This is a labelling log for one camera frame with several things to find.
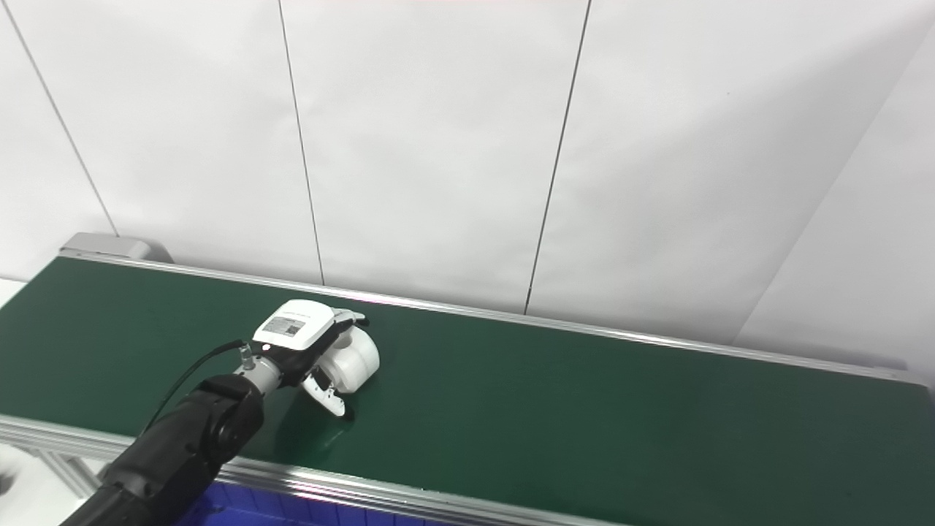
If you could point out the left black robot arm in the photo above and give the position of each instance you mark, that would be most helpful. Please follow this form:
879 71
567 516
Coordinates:
182 446

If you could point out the blue plastic bin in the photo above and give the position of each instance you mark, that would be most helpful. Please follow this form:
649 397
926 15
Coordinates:
248 508

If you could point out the grey conveyor motor housing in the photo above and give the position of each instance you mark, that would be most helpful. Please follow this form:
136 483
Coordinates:
109 245

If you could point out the aluminium conveyor support leg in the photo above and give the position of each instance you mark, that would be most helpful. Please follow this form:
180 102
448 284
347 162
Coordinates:
69 471

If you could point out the white round plastic part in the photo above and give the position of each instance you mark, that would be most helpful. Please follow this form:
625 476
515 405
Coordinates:
358 365

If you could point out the green conveyor belt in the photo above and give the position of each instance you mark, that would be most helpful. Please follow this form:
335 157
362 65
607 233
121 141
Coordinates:
584 416
329 486

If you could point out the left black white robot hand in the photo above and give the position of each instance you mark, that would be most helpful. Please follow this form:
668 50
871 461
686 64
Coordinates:
296 329

